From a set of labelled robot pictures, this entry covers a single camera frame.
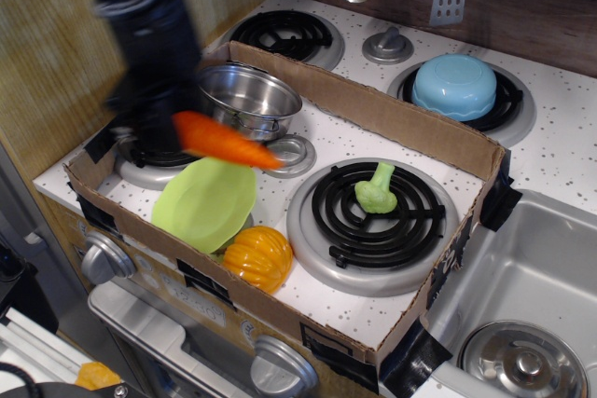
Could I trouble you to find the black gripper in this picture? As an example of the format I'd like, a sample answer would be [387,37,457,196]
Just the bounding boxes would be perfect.
[95,0,201,152]

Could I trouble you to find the orange toy carrot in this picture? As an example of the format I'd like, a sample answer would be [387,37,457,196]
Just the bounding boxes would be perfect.
[172,110,284,170]

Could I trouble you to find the light green plastic plate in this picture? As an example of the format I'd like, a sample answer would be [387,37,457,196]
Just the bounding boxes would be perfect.
[151,158,257,254]

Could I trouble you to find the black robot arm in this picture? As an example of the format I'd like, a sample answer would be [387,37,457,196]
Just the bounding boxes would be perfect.
[95,0,201,153]

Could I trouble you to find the front left black burner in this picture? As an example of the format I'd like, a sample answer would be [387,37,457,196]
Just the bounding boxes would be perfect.
[115,136,198,191]

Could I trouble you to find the brown cardboard fence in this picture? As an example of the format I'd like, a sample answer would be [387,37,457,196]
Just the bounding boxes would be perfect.
[65,43,508,397]

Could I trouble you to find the small steel pot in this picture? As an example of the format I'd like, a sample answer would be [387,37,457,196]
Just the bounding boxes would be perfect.
[197,62,302,142]

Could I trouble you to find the left oven dial knob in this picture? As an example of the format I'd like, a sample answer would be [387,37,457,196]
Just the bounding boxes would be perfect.
[81,230,136,285]

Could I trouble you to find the oven dial knob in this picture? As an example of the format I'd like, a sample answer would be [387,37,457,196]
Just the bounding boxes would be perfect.
[250,335,319,398]
[81,230,136,285]

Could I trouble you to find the centre grey stove knob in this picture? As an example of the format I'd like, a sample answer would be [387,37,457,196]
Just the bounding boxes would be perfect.
[265,135,317,179]

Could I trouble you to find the grey stove knob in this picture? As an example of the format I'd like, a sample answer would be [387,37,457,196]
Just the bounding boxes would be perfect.
[362,26,414,64]
[265,135,317,179]

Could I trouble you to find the orange toy pumpkin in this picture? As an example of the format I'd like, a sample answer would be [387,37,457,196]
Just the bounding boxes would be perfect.
[222,226,294,294]

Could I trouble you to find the silver oven door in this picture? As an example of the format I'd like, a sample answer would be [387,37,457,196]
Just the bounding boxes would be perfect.
[89,281,263,397]

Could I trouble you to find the green toy broccoli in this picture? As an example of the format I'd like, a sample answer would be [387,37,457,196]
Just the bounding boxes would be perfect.
[354,162,397,214]

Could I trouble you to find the back grey stove knob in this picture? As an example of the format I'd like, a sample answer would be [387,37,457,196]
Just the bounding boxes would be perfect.
[362,26,414,64]

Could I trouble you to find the orange object lower left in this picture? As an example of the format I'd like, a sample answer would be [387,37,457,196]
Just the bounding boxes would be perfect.
[75,362,121,391]

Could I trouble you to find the front right black burner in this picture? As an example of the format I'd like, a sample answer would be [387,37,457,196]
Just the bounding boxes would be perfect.
[286,158,460,297]

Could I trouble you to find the right oven dial knob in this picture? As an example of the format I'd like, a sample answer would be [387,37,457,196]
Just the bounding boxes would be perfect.
[250,335,319,398]

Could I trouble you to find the light blue plastic bowl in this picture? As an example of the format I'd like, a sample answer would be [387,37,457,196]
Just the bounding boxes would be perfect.
[411,54,497,122]

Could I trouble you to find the back right black burner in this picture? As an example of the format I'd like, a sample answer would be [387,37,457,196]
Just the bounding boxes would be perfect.
[388,62,536,147]

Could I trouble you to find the steel sink basin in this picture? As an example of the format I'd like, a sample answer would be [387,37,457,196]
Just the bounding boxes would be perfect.
[418,191,596,397]

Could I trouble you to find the steel pot lid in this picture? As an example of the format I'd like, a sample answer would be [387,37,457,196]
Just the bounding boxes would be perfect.
[457,321,590,397]

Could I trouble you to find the black cable lower left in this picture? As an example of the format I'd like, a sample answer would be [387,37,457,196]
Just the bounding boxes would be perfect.
[0,362,40,398]

